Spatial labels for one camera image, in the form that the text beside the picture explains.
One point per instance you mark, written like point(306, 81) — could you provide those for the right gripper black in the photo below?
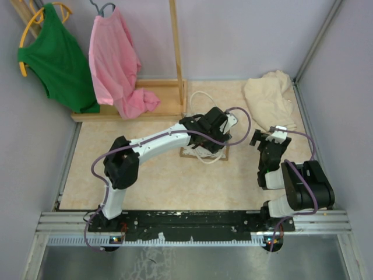
point(259, 135)

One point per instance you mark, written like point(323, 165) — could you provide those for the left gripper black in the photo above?
point(212, 146)

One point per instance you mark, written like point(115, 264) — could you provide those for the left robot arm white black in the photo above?
point(121, 164)

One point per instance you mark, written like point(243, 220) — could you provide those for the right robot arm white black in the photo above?
point(306, 186)

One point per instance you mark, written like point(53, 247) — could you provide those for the canvas tote bag patterned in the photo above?
point(207, 158)

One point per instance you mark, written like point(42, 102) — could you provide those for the cream folded cloth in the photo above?
point(266, 101)

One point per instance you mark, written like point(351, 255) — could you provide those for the wooden clothes rack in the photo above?
point(171, 92)

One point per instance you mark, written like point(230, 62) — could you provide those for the pink shirt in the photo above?
point(114, 67)

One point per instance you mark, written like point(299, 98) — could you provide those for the grey clothes hanger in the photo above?
point(100, 10)

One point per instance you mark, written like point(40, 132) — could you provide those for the green tank top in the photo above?
point(58, 61)

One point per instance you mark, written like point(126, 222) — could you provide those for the yellow clothes hanger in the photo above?
point(36, 19)

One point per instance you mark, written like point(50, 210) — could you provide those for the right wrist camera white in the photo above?
point(278, 133)

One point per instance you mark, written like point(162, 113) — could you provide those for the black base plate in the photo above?
point(181, 226)

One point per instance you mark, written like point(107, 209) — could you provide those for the aluminium frame rail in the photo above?
point(71, 229)

